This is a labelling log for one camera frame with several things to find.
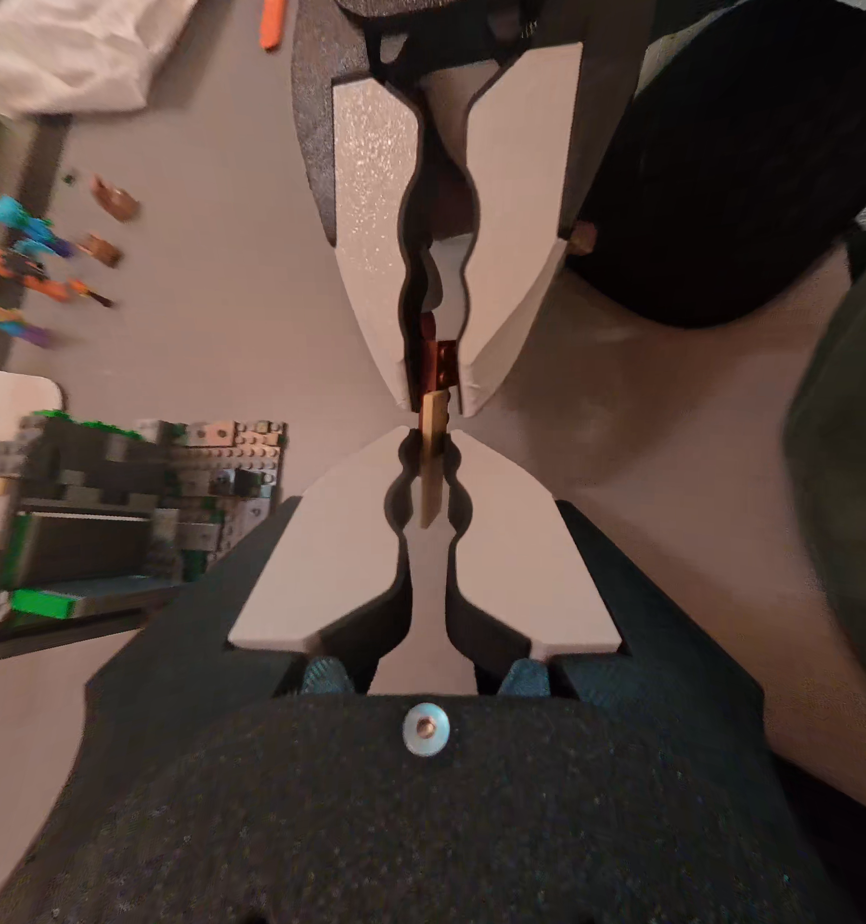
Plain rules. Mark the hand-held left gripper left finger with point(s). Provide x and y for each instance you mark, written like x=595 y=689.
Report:
x=317 y=570

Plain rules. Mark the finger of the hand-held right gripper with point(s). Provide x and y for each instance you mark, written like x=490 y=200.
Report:
x=368 y=180
x=519 y=180

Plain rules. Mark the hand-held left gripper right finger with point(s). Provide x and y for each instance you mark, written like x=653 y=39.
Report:
x=534 y=577

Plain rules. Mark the tan smooth toy tile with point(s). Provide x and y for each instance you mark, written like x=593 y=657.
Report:
x=433 y=462

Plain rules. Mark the brown studded toy plate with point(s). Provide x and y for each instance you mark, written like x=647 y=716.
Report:
x=443 y=364

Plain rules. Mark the person's right forearm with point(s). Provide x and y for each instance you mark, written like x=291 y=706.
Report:
x=729 y=180

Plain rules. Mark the grey desk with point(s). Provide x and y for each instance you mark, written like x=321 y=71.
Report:
x=223 y=325

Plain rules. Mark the small brown toy piece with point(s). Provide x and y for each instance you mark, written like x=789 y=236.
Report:
x=583 y=238

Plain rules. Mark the orange toy piece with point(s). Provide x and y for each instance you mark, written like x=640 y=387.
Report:
x=274 y=25

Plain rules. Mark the grey toy brick building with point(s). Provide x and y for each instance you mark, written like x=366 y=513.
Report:
x=209 y=462

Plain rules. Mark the white cloth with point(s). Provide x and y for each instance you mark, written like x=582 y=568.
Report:
x=64 y=50

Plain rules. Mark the blue toy figure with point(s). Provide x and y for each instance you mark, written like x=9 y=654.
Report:
x=28 y=224

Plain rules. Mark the orange toy figure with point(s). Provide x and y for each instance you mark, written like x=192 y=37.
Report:
x=35 y=281

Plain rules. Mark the dark green cloth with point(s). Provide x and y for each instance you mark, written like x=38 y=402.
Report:
x=859 y=469

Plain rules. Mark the white box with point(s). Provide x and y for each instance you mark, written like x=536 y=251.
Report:
x=7 y=401

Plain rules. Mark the green and purple toy figure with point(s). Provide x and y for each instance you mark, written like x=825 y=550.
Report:
x=7 y=321

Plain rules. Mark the person's black clothing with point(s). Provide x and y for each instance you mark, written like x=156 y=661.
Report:
x=859 y=866

